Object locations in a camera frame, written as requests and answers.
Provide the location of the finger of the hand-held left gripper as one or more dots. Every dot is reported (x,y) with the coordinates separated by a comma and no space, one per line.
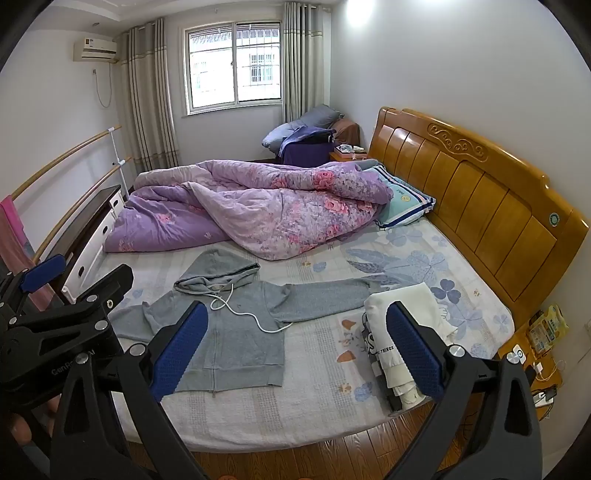
(108,288)
(44,272)

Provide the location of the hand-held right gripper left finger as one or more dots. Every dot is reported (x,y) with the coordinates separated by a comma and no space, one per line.
(182,350)

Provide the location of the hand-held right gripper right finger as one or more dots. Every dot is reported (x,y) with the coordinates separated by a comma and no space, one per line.
(415,350)

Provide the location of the grey hoodie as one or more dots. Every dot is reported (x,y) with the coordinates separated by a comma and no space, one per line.
(240,341)

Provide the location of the person's left hand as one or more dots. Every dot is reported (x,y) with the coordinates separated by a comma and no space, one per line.
(19,429)

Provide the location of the white dresser with dark top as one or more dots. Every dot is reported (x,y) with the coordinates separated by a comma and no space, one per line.
(87,249)

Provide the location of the pink towel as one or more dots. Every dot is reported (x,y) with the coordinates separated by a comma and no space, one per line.
(14,230)

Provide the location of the folded white sweatshirt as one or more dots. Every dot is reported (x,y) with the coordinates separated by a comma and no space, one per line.
(415,295)

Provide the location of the bed with floral sheet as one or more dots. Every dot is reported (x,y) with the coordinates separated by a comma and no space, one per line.
(415,267)

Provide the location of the wooden nightstand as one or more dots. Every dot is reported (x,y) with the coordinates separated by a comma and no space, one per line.
(510,339)
(341,158)

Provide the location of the white charger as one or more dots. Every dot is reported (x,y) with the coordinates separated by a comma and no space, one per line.
(520,353)

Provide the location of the yellow packet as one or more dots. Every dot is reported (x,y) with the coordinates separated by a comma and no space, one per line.
(547,327)

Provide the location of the teal striped pillow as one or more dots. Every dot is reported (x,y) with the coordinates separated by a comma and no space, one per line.
(406,198)

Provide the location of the wooden headboard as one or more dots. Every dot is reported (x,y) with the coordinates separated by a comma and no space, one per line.
(485,207)

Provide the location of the purple floral quilt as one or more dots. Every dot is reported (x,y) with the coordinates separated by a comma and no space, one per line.
(277,207)

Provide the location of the grey striped curtain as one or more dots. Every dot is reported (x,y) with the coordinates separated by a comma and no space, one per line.
(302,60)
(147,101)

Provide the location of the flat box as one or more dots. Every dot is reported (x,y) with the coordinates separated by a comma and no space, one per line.
(351,149)

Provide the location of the dark purple cloth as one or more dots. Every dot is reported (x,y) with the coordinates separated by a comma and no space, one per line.
(304,152)

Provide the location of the brown chair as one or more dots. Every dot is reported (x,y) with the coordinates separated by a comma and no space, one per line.
(348,131)

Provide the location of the white air conditioner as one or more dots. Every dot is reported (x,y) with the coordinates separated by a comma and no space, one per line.
(94,48)

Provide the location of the window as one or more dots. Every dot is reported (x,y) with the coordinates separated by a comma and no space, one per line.
(231,69)

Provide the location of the wooden barre rail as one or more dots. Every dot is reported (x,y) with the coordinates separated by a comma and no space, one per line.
(64,157)
(78,203)

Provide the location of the white barre post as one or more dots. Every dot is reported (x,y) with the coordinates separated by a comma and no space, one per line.
(115,147)

